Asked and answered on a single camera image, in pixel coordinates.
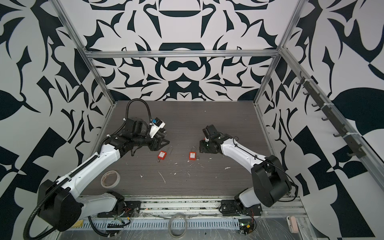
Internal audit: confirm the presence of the red padlock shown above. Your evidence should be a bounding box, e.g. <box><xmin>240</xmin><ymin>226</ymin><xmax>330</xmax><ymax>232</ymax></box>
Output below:
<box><xmin>157</xmin><ymin>146</ymin><xmax>173</xmax><ymax>162</ymax></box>
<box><xmin>189</xmin><ymin>146</ymin><xmax>197</xmax><ymax>161</ymax></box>

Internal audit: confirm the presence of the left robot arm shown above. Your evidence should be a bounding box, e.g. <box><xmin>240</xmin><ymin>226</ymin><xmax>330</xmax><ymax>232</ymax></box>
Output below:
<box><xmin>23</xmin><ymin>99</ymin><xmax>170</xmax><ymax>240</ymax></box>

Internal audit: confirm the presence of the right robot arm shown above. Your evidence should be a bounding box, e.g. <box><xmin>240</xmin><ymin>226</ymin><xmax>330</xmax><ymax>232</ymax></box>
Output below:
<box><xmin>199</xmin><ymin>125</ymin><xmax>298</xmax><ymax>209</ymax></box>

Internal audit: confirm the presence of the clear tape roll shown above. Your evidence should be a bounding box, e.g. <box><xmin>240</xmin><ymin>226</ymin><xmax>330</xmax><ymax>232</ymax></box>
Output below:
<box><xmin>101</xmin><ymin>170</ymin><xmax>121</xmax><ymax>189</ymax></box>

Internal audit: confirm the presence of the green lit circuit board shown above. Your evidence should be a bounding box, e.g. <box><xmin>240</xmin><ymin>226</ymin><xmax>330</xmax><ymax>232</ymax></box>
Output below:
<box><xmin>239</xmin><ymin>218</ymin><xmax>257</xmax><ymax>235</ymax></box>

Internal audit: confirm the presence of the yellow connector block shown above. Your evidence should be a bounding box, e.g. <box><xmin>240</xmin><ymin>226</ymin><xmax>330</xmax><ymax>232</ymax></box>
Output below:
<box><xmin>72</xmin><ymin>220</ymin><xmax>84</xmax><ymax>229</ymax></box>

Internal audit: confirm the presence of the pink small device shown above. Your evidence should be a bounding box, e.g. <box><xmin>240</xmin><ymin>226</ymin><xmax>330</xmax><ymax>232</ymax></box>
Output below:
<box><xmin>286</xmin><ymin>216</ymin><xmax>299</xmax><ymax>234</ymax></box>

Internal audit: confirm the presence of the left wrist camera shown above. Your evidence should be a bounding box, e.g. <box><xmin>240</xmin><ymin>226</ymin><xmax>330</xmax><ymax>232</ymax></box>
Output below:
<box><xmin>149</xmin><ymin>118</ymin><xmax>166</xmax><ymax>139</ymax></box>

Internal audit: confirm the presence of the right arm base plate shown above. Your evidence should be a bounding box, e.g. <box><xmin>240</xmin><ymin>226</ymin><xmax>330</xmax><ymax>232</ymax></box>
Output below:
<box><xmin>219</xmin><ymin>200</ymin><xmax>263</xmax><ymax>217</ymax></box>

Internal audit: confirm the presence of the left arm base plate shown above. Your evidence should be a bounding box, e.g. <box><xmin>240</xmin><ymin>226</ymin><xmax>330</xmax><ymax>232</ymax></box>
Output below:
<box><xmin>97</xmin><ymin>201</ymin><xmax>142</xmax><ymax>218</ymax></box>

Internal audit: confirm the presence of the slotted cable duct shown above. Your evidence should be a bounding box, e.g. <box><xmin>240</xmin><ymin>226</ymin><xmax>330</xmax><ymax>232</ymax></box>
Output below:
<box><xmin>93</xmin><ymin>219</ymin><xmax>240</xmax><ymax>231</ymax></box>

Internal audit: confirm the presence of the grey cable loop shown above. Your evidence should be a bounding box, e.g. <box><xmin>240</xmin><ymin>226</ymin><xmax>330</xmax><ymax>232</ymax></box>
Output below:
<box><xmin>167</xmin><ymin>212</ymin><xmax>189</xmax><ymax>239</ymax></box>

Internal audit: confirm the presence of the black hook rail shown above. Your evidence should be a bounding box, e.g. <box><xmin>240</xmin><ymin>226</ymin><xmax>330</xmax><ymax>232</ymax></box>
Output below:
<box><xmin>297</xmin><ymin>72</ymin><xmax>367</xmax><ymax>159</ymax></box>

